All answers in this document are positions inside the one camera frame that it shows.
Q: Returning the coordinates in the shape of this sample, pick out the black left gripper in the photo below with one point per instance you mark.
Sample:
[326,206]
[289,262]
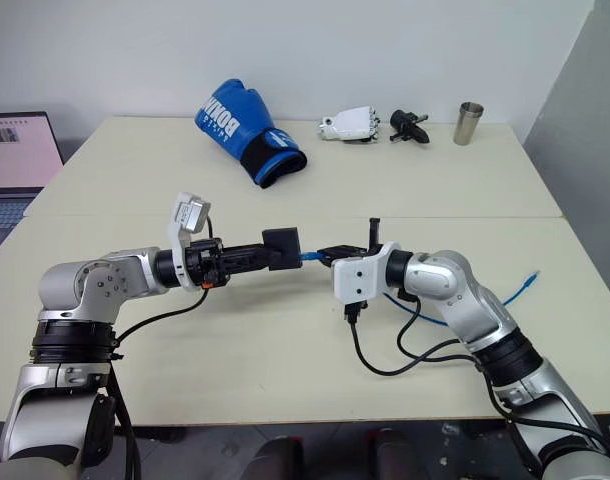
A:
[207,262]

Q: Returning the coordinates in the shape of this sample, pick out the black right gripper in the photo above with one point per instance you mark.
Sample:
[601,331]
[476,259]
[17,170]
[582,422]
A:
[369,250]

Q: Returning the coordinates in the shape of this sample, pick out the small black box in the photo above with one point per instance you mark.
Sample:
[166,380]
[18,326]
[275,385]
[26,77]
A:
[285,247]

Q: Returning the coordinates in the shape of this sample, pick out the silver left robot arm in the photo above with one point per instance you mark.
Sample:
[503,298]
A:
[70,280]

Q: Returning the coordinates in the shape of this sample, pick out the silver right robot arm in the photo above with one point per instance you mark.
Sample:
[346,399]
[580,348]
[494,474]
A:
[435,280]

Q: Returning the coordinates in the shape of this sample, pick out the white robotic hand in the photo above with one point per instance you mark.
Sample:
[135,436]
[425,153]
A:
[347,125]

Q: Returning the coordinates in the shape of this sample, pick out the blue boxing glove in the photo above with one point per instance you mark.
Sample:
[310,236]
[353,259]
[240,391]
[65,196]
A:
[235,125]

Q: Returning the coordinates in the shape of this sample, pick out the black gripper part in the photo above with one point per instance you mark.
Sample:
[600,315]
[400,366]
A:
[405,125]

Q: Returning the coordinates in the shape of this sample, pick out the metal cup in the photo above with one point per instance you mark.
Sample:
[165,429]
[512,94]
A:
[467,125]

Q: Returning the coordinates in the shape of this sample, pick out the dark rounded shape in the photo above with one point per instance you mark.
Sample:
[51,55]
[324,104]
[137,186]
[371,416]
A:
[280,460]

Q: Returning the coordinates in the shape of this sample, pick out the open laptop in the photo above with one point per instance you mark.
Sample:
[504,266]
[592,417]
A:
[15,160]

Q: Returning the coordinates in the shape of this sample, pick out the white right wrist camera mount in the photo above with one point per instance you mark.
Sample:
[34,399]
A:
[357,277]

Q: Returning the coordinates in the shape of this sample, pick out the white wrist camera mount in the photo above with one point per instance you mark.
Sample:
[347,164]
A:
[357,277]
[184,215]

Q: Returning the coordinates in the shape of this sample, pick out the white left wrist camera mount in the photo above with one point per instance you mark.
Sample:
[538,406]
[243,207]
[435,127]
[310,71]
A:
[184,215]

